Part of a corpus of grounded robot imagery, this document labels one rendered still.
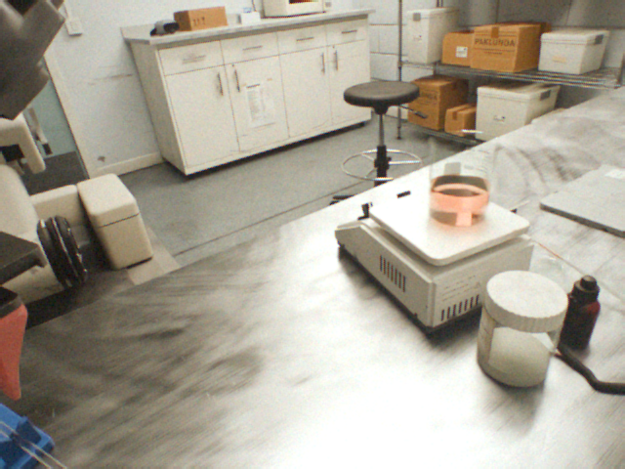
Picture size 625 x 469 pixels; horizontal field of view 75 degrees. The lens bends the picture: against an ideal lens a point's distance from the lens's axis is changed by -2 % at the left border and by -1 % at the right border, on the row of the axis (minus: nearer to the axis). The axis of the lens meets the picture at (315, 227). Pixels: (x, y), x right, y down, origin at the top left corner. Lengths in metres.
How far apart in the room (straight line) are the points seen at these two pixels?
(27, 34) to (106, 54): 3.00
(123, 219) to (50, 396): 0.89
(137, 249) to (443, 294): 1.09
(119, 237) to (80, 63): 2.06
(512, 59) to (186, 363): 2.45
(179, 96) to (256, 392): 2.50
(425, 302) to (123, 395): 0.29
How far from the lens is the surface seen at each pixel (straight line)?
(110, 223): 1.31
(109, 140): 3.33
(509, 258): 0.44
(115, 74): 3.28
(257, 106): 3.01
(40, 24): 0.28
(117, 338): 0.50
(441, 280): 0.39
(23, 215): 1.08
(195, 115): 2.84
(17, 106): 0.28
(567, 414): 0.40
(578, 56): 2.61
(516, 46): 2.64
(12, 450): 0.42
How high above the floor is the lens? 1.05
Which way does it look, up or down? 30 degrees down
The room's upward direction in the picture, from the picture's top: 6 degrees counter-clockwise
